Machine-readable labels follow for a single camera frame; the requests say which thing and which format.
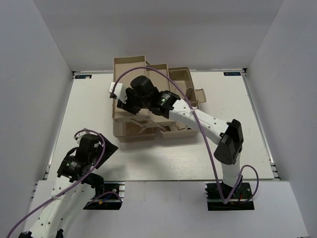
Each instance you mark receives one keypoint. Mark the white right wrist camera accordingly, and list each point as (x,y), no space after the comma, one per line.
(118,91)

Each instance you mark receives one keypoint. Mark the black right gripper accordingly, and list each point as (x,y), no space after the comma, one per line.
(127,106)

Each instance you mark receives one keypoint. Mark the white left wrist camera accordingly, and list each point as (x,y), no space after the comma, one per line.
(79,135)

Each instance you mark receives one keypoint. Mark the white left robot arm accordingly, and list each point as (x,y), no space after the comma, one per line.
(75,185)

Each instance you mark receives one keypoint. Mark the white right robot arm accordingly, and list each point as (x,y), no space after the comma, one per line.
(228,136)

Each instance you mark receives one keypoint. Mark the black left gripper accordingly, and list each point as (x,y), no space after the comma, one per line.
(109,148)

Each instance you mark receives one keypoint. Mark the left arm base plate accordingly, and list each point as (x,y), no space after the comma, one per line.
(111,198)

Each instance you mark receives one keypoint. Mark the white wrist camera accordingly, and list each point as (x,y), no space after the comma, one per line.
(118,91)
(79,135)

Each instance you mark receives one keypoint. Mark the beige toolbox with clear lid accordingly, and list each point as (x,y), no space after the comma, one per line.
(145,125)

